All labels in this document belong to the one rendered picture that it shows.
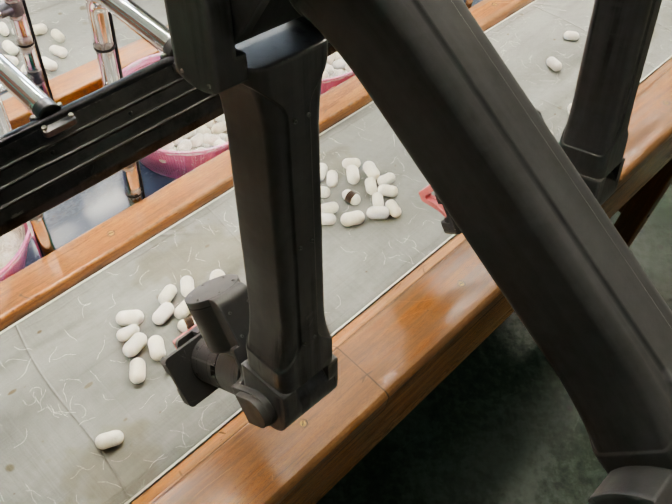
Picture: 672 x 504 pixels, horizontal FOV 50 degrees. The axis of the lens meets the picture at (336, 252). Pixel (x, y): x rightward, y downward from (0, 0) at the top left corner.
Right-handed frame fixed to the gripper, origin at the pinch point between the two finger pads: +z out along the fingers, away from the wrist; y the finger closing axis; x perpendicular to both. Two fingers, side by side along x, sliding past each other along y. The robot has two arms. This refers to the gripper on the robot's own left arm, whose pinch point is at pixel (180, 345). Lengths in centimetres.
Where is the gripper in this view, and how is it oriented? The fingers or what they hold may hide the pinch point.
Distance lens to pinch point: 89.4
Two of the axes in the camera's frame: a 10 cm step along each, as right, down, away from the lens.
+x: 3.9, 8.6, 3.4
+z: -6.0, -0.5, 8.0
